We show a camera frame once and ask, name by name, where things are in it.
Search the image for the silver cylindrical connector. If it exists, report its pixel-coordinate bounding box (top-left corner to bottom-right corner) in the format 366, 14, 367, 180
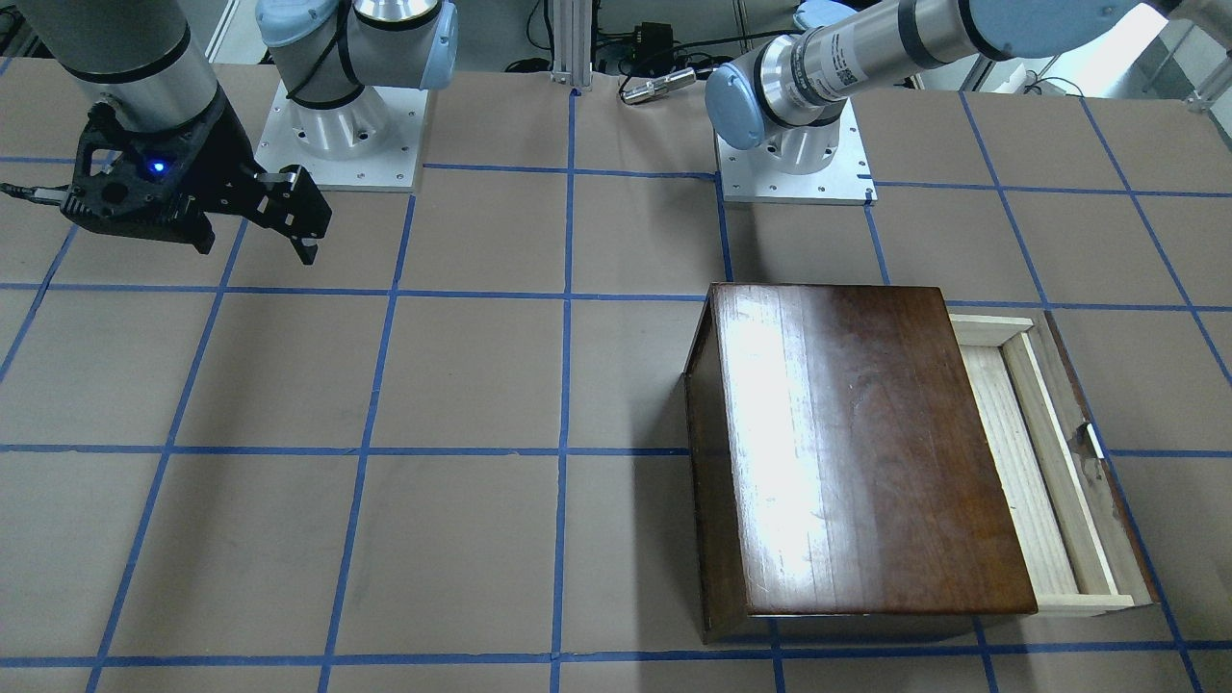
618, 67, 697, 106

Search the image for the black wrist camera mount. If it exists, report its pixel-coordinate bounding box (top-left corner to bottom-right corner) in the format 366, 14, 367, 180
59, 102, 216, 254

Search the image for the aluminium frame post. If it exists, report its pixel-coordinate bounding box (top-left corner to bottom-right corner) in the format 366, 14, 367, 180
549, 1, 594, 95

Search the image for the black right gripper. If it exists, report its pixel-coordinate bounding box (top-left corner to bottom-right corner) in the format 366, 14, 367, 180
184, 91, 333, 268

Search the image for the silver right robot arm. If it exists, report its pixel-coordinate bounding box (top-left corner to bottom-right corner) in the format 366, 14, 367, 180
2, 1, 460, 265

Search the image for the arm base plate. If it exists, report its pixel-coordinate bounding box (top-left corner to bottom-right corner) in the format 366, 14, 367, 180
715, 102, 878, 205
255, 84, 434, 194

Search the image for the light wooden drawer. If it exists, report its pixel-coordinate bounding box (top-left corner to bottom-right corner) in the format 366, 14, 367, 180
951, 313, 1159, 617

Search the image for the dark wooden drawer cabinet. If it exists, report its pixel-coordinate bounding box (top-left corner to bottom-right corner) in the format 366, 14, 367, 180
683, 282, 1039, 644

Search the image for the black power adapter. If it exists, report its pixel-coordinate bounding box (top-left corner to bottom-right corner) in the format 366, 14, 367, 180
630, 21, 674, 64

